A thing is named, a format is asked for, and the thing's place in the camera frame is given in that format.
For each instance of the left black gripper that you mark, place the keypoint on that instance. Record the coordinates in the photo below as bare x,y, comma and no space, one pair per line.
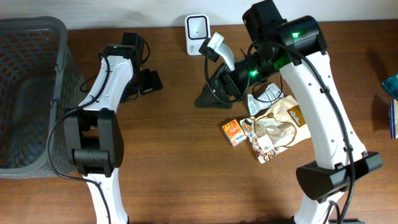
152,81

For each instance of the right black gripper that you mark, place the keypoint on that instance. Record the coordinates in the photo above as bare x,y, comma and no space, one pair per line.
223,74

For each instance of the small orange snack packet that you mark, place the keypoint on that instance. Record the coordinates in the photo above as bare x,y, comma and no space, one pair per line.
234,132

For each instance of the silver foil snack packet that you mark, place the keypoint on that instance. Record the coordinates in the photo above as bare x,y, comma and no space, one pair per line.
271,95

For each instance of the beige PanTree snack pouch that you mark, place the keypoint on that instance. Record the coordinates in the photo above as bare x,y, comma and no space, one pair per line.
281,127

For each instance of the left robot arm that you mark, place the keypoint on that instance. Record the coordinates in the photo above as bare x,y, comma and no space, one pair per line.
93,137

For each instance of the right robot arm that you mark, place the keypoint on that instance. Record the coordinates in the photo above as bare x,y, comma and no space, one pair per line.
298,51

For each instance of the white barcode scanner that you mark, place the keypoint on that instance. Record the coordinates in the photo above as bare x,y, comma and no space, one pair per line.
197,29

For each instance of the grey plastic mesh basket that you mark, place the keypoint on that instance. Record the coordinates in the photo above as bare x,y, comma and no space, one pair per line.
40,79

